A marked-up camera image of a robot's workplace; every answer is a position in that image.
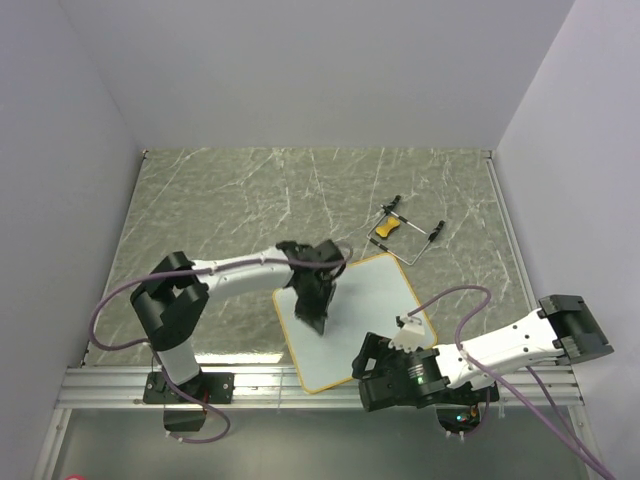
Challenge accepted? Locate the yellow framed whiteboard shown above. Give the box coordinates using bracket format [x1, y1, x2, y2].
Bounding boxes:
[272, 253, 420, 394]

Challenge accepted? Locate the yellow whiteboard eraser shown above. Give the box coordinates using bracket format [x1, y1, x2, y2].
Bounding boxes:
[374, 216, 401, 239]

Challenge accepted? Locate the wire whiteboard stand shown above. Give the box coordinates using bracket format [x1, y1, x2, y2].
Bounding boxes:
[366, 194, 446, 266]

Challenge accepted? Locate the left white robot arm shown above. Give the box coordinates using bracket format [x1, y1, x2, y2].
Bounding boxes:
[130, 240, 352, 402]

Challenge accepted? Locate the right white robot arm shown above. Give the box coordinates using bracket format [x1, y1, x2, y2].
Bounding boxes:
[352, 295, 614, 412]

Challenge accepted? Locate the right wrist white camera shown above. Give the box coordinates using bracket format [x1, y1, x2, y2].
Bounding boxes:
[388, 316, 426, 353]

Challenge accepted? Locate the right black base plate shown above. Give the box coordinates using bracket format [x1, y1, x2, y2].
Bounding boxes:
[435, 384, 500, 406]

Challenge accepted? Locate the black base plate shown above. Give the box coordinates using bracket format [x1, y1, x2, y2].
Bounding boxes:
[435, 384, 500, 406]
[142, 371, 235, 405]

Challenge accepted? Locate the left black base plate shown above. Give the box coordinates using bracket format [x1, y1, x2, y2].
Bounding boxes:
[142, 371, 235, 405]

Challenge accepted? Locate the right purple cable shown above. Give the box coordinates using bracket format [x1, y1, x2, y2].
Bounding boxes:
[407, 285, 619, 480]

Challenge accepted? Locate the aluminium right side rail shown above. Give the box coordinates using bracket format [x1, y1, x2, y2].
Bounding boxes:
[482, 149, 559, 364]

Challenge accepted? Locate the aluminium rail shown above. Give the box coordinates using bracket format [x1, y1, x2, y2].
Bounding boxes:
[55, 364, 584, 410]
[482, 149, 559, 364]

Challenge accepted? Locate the aluminium front rail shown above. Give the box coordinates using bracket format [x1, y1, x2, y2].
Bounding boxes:
[55, 364, 584, 410]

